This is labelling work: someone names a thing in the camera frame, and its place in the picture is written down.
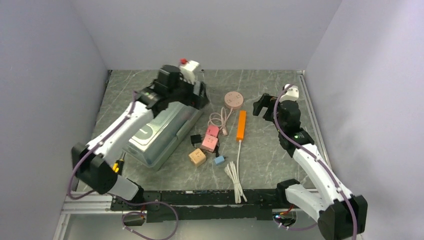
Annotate black power adapter plug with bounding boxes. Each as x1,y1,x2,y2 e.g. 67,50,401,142
190,134,203,146

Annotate dark pink plug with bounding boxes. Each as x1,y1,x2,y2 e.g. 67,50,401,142
205,125,220,138

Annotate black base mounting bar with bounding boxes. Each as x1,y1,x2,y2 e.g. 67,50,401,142
110,188,292,223

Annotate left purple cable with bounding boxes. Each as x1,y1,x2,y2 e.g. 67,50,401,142
66,91,138,200

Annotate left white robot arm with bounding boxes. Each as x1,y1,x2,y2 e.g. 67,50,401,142
71,60,209,210

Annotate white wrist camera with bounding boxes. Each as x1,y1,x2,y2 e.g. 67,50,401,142
179,58,203,85
279,84,299,103

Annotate clear plastic storage box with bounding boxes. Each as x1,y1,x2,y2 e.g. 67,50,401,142
123,102,203,171

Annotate beige cube socket adapter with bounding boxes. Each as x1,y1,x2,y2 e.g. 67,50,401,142
188,148,207,167

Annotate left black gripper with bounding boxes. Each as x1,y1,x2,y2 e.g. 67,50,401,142
168,73,210,110

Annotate yellow black screwdriver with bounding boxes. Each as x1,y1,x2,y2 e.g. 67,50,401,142
112,151,126,175

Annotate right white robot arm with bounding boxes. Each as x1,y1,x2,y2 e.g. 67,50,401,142
252,93,368,240

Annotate round pink power socket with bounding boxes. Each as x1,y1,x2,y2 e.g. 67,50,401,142
224,91,244,110

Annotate aluminium frame rail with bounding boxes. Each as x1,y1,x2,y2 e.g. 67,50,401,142
52,193,113,240

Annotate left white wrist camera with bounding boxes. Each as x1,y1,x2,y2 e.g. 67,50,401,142
179,58,203,85

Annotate pink square socket adapter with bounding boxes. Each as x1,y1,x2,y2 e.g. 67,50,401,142
199,134,219,153

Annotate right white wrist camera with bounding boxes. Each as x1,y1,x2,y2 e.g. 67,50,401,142
279,84,299,103

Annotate orange power strip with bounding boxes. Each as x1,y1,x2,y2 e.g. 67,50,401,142
236,110,247,142

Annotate blue small adapter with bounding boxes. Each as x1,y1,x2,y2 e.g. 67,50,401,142
213,155,225,166

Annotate white coiled cable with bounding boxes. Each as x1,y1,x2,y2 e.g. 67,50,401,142
224,140,248,205

